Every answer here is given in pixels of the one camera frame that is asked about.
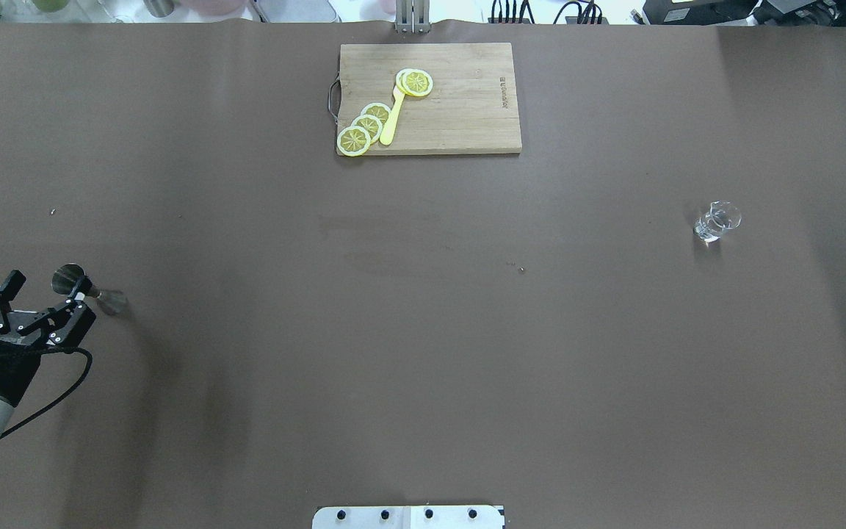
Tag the lemon slice on knife end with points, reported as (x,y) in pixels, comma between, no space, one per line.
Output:
(414,82)

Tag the clear glass measuring cup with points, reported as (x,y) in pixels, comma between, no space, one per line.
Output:
(721,217)

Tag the aluminium frame post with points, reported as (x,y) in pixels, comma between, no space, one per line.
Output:
(412,16)

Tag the steel double jigger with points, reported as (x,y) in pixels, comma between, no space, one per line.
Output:
(71,281)

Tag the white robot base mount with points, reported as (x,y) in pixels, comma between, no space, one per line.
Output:
(410,516)

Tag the lemon slice at board corner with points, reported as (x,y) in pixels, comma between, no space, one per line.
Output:
(354,140)

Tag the bamboo cutting board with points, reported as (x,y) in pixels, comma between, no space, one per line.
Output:
(472,109)

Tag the lemon slice in row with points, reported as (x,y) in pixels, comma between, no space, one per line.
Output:
(379,110)
(371,124)

